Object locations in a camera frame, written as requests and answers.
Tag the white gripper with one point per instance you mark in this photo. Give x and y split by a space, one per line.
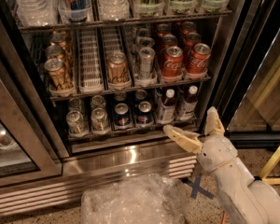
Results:
216 154

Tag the coke can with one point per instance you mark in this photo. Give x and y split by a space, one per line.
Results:
172 61
168 41
187 27
198 59
190 40
162 29

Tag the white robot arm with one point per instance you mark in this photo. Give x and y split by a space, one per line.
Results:
245 199

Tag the open fridge glass door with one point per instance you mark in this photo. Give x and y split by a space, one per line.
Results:
246 73

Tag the front right pepsi can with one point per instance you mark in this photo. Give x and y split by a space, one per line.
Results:
144 115

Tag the pepsi can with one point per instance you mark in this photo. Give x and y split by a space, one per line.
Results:
122 115
144 115

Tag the front left pepsi can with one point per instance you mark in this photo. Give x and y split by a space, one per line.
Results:
122 115

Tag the front silver slim can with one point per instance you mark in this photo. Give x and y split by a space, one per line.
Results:
146 57

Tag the silver slim can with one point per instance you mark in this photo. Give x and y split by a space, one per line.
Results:
143 32
145 42
146 57

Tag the green-silver can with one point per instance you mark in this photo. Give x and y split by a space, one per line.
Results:
76 123
99 120

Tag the lone gold can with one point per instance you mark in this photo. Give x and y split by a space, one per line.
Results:
117 67

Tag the rear silver slim can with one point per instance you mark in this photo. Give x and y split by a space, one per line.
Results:
143 32

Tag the front left green-silver can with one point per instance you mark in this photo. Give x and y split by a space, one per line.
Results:
76 123

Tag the front gold can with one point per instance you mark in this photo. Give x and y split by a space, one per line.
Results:
58 74

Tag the steel fridge bottom grille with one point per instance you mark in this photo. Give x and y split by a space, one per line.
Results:
96 169

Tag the rear gold can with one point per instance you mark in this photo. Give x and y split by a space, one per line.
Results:
61 40

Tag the middle gold can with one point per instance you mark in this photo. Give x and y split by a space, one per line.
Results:
55 51

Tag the left fridge door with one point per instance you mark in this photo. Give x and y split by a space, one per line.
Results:
25 151

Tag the red bull can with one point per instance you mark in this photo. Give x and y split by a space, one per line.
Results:
75 10

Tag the right bottled drink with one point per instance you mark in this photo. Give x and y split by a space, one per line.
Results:
187 104

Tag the bottled drink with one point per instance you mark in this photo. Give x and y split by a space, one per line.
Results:
166 107
187 104

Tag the left bottled drink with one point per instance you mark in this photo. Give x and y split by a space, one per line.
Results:
166 107

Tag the blue tape cross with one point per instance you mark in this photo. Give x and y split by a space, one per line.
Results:
196 188

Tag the yellow stand with clamp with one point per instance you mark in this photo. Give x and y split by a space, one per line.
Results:
268 167

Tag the clear plastic wrapped bundle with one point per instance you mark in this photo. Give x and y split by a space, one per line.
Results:
146 199

